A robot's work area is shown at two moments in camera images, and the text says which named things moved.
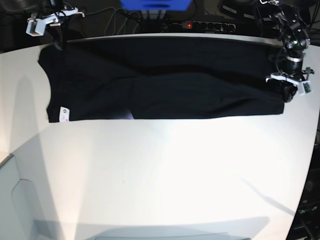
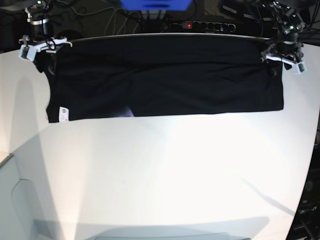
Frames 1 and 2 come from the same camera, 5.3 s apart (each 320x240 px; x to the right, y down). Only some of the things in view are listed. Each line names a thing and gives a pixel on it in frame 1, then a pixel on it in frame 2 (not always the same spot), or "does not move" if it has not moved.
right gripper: (292, 72) → (288, 51)
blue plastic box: (156, 5) does not move
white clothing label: (64, 114) does not move
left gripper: (53, 19) → (40, 40)
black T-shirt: (151, 78) does not move
